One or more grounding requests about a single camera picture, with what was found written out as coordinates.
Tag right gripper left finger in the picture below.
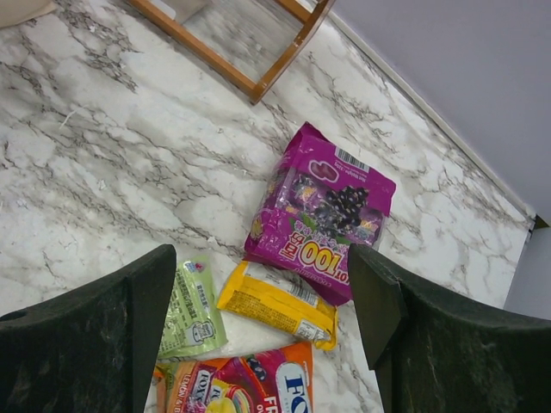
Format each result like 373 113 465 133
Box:
1 244 176 412

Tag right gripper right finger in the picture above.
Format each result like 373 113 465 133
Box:
348 244 550 412

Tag orange Fox's fruit candy bag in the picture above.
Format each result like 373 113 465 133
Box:
154 342 313 413

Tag yellow snack packet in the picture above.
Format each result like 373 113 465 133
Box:
217 261 338 351

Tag blue checkered paper bag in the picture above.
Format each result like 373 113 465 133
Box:
0 0 56 28

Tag light green small sachet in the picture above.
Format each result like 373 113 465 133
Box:
158 255 227 360

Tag purple snack packet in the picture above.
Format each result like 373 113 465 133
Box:
245 123 396 306

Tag wooden two-tier shelf rack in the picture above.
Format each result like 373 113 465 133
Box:
130 0 334 104

